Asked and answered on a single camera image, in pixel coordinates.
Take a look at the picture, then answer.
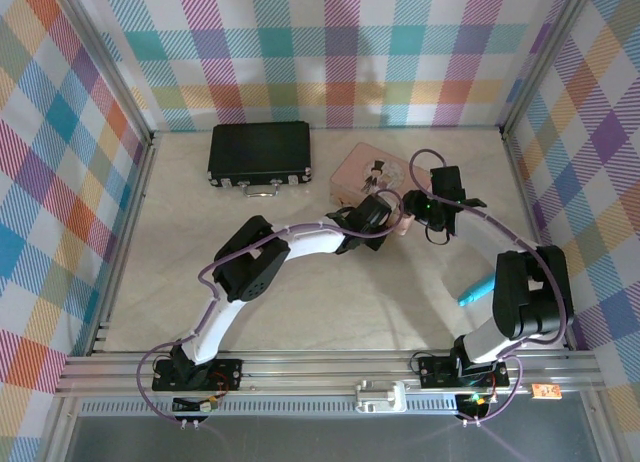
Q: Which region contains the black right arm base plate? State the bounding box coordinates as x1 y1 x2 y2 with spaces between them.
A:
417 354 511 389

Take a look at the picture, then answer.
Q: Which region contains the turquoise marker pen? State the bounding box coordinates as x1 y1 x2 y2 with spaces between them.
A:
457 275 496 307

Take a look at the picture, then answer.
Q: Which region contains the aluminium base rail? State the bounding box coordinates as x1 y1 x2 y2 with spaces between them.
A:
54 350 604 399

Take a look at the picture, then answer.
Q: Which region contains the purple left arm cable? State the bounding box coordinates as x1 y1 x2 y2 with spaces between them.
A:
137 190 404 427

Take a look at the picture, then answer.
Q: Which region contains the pink tin box cartoon couple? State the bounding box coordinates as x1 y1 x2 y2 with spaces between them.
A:
329 141 432 208

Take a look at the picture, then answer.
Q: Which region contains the black case with metal handle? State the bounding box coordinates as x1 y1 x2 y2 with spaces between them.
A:
207 122 314 198

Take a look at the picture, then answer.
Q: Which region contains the aluminium frame post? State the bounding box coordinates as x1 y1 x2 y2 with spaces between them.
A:
498 0 599 141
52 0 156 143

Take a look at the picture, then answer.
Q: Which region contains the grey metal shelf panel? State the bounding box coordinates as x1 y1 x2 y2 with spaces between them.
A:
44 414 614 462

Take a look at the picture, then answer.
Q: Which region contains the white rail bracket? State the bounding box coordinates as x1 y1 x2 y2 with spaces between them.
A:
353 379 407 414

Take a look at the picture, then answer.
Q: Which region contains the aluminium frame side rail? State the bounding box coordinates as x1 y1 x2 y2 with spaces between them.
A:
501 129 584 352
87 134 161 356

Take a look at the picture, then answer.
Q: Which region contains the perforated metal cable duct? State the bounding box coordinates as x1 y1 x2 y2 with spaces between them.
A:
79 400 501 417

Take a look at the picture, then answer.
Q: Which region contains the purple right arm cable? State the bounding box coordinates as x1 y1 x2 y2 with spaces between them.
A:
408 148 576 427

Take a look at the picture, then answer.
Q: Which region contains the small connector board green light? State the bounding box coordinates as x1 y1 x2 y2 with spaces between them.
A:
457 392 496 418

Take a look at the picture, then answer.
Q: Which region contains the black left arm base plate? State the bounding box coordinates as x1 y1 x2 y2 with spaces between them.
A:
151 359 245 394

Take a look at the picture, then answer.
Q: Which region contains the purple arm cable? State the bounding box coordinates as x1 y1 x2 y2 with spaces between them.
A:
137 190 404 427
408 148 576 427

